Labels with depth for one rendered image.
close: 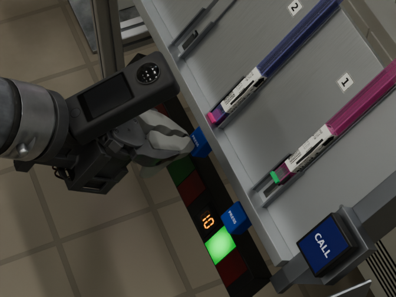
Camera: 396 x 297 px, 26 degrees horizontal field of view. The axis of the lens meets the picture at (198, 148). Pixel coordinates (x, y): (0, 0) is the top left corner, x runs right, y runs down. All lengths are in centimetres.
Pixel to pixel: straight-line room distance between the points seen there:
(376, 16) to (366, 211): 46
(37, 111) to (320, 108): 28
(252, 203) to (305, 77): 14
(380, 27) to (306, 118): 36
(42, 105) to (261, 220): 25
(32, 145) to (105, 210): 94
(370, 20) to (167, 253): 68
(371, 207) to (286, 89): 17
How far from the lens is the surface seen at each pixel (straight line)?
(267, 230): 88
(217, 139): 93
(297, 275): 87
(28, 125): 80
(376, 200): 82
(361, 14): 126
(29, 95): 81
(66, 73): 195
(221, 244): 96
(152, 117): 94
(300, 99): 90
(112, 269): 168
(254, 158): 92
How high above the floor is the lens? 151
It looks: 57 degrees down
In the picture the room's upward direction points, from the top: straight up
